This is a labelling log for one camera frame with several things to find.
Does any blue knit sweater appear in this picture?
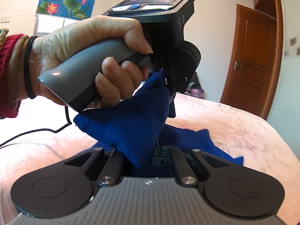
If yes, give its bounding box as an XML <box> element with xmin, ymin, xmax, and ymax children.
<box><xmin>74</xmin><ymin>70</ymin><xmax>244</xmax><ymax>177</ymax></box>

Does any left forearm in red sleeve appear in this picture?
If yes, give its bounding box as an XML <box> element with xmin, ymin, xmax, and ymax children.
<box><xmin>1</xmin><ymin>28</ymin><xmax>29</xmax><ymax>119</ymax></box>

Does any pile of dark and red clothes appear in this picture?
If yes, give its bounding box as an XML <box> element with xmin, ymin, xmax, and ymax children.
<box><xmin>185</xmin><ymin>72</ymin><xmax>205</xmax><ymax>99</ymax></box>

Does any left hand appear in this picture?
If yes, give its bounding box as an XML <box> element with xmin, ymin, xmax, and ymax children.
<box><xmin>30</xmin><ymin>16</ymin><xmax>153</xmax><ymax>108</ymax></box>

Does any pink fleece bed blanket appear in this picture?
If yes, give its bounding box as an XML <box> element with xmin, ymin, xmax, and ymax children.
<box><xmin>1</xmin><ymin>94</ymin><xmax>299</xmax><ymax>224</ymax></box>

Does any brown wooden door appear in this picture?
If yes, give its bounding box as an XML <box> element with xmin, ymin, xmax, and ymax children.
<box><xmin>221</xmin><ymin>0</ymin><xmax>283</xmax><ymax>119</ymax></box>

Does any frosted glass sliding wardrobe door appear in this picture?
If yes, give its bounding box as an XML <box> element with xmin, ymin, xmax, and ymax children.
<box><xmin>267</xmin><ymin>0</ymin><xmax>299</xmax><ymax>158</ymax></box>

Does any black cable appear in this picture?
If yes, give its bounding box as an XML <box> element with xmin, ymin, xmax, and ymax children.
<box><xmin>0</xmin><ymin>106</ymin><xmax>73</xmax><ymax>149</ymax></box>

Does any black hair tie bracelet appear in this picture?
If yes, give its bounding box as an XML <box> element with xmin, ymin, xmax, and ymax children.
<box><xmin>23</xmin><ymin>35</ymin><xmax>39</xmax><ymax>100</ymax></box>

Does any window with grey frame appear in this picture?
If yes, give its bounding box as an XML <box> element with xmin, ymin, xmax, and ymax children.
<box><xmin>33</xmin><ymin>14</ymin><xmax>78</xmax><ymax>36</ymax></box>

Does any white wall switch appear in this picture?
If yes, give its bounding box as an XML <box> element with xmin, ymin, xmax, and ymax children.
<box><xmin>1</xmin><ymin>16</ymin><xmax>11</xmax><ymax>23</ymax></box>

